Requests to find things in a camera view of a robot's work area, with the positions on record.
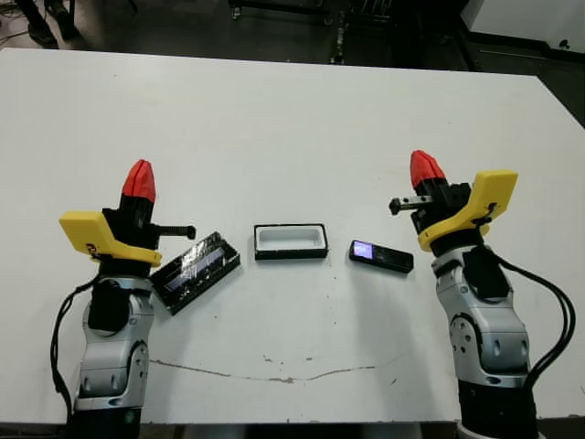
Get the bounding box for metal stand post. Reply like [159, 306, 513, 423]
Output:
[329, 11, 348, 65]

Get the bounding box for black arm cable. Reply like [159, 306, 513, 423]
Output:
[48, 282, 101, 424]
[495, 254, 577, 412]

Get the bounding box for white cabinet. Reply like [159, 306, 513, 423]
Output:
[459, 0, 585, 52]

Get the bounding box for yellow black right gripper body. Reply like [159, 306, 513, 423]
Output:
[388, 169, 519, 257]

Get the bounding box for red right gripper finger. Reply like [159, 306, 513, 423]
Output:
[409, 149, 433, 198]
[424, 153, 452, 202]

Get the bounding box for person's dark legs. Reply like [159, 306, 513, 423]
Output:
[20, 0, 79, 48]

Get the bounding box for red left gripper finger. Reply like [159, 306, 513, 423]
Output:
[137, 160, 157, 216]
[120, 158, 146, 216]

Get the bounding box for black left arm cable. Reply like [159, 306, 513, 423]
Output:
[48, 282, 101, 424]

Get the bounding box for black wheeled cart frame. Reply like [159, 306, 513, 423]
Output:
[228, 0, 342, 27]

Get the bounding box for small black camera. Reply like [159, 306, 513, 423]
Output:
[348, 239, 415, 274]

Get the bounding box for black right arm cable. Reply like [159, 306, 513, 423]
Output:
[495, 254, 577, 412]

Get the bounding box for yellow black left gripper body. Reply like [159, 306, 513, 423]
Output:
[58, 206, 197, 275]

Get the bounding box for black box base white lining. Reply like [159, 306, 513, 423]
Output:
[252, 222, 330, 262]

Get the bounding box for black box lid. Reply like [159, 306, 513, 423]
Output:
[149, 230, 242, 317]

